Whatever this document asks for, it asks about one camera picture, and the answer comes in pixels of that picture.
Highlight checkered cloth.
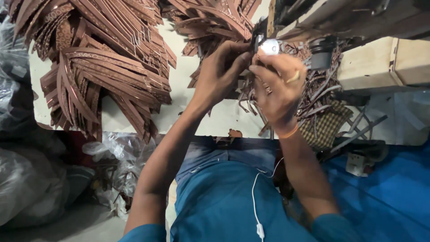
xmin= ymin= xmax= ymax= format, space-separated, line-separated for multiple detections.
xmin=298 ymin=100 xmax=354 ymax=150

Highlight person's right hand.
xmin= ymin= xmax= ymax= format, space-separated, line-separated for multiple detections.
xmin=249 ymin=50 xmax=307 ymax=134

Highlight orange thread wristband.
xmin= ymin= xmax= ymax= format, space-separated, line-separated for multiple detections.
xmin=276 ymin=124 xmax=299 ymax=140

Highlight black machine motor cylinder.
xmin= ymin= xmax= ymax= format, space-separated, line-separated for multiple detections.
xmin=308 ymin=36 xmax=336 ymax=71

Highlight white earphone cable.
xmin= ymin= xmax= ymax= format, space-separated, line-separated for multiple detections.
xmin=251 ymin=157 xmax=285 ymax=242

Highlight clear plastic bag of scraps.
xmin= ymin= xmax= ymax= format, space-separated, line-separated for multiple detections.
xmin=82 ymin=132 xmax=165 ymax=220

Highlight white electrical socket box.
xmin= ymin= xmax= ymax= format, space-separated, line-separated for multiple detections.
xmin=345 ymin=153 xmax=369 ymax=177

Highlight person's left hand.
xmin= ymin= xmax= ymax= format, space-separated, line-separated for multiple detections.
xmin=191 ymin=41 xmax=255 ymax=111

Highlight small white machine lamp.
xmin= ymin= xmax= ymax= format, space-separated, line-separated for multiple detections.
xmin=259 ymin=39 xmax=281 ymax=56

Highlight heap of brown strap offcuts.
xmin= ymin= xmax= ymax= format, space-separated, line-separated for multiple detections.
xmin=161 ymin=0 xmax=388 ymax=152

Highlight gold finger ring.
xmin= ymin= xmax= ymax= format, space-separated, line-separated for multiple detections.
xmin=286 ymin=70 xmax=301 ymax=84

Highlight heap of brown patterned straps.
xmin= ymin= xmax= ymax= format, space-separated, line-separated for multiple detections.
xmin=8 ymin=0 xmax=177 ymax=143

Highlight large grey plastic bag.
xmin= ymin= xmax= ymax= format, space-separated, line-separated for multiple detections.
xmin=0 ymin=7 xmax=96 ymax=230

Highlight blue tarpaulin sheet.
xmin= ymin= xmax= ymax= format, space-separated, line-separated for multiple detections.
xmin=289 ymin=141 xmax=430 ymax=242

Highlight blue jeans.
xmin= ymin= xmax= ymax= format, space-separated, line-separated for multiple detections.
xmin=175 ymin=136 xmax=280 ymax=185

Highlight teal shirt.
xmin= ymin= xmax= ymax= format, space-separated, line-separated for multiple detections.
xmin=118 ymin=160 xmax=361 ymax=242

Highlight brown strap piece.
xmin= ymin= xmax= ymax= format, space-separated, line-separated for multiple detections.
xmin=238 ymin=50 xmax=269 ymax=116

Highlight sewing machine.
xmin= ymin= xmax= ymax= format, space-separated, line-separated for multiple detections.
xmin=252 ymin=0 xmax=430 ymax=96

